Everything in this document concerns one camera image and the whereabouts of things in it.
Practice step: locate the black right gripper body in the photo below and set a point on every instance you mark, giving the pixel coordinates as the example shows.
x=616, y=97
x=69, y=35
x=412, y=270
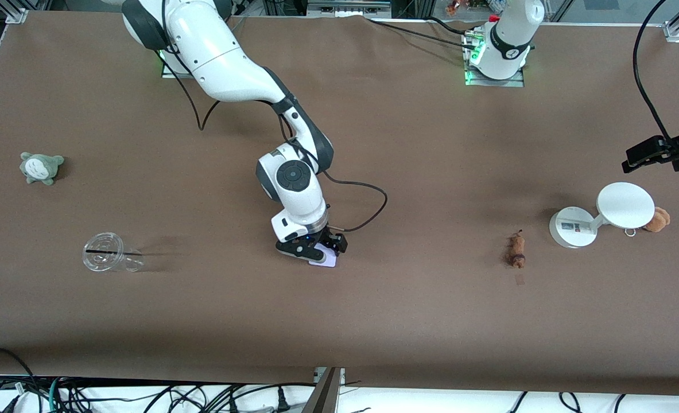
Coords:
x=332, y=237

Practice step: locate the brown lion statue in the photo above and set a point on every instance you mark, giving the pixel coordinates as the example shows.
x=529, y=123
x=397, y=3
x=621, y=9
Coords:
x=516, y=249

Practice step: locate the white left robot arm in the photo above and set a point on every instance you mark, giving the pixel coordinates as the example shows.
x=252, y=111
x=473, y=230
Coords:
x=508, y=34

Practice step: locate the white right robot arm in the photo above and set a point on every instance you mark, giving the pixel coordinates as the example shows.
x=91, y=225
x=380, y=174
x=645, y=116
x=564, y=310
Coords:
x=218, y=51

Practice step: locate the white round desk lamp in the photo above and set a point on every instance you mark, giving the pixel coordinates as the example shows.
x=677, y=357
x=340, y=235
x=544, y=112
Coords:
x=626, y=205

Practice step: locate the black power plug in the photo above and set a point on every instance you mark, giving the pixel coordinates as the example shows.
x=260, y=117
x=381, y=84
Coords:
x=282, y=401

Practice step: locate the thin black straw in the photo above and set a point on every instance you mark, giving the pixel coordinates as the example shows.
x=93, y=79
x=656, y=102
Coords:
x=104, y=251

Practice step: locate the clear plastic cup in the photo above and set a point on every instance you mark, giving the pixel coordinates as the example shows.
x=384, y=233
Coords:
x=104, y=252

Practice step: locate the small orange toy figure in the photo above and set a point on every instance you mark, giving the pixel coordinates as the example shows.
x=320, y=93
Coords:
x=454, y=7

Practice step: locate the grey totoro plush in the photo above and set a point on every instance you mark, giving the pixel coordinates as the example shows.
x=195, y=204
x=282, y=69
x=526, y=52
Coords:
x=42, y=169

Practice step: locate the grey aluminium post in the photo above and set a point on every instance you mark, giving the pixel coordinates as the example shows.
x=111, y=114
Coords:
x=325, y=396

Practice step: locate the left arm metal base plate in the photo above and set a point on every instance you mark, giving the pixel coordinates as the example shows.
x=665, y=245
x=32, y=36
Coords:
x=494, y=82

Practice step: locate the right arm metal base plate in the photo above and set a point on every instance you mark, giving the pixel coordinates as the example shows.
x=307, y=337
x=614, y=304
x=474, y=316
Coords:
x=183, y=72

